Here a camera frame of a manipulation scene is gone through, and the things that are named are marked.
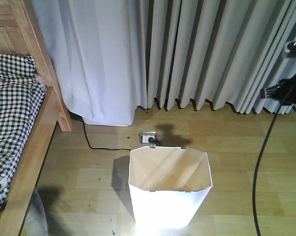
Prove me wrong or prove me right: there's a white sheer curtain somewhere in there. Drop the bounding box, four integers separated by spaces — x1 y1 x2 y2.
32 0 147 126

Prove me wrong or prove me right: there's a grey pleated curtain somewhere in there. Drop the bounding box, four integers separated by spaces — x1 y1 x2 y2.
135 0 296 114

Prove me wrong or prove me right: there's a silver floor socket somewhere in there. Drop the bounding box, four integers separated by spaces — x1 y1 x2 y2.
139 131 158 148

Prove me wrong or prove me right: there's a grey round rug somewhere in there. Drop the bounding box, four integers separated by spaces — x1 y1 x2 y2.
19 187 48 236

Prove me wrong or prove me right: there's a black power cord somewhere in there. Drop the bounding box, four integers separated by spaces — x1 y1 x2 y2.
81 121 161 151

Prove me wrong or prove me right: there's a white plastic trash bin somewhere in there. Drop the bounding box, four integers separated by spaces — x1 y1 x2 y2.
129 147 213 229

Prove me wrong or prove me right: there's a black white checkered bedding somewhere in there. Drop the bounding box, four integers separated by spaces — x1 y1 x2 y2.
0 54 46 210

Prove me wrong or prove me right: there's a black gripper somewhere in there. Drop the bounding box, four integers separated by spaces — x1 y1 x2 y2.
261 79 296 106

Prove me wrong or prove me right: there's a wooden bed frame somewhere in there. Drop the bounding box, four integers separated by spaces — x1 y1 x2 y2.
0 0 72 236

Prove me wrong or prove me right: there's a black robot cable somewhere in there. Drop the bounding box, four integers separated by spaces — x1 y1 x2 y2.
252 86 296 236

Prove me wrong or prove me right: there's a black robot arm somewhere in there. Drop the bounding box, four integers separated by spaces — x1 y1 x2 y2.
261 41 296 106

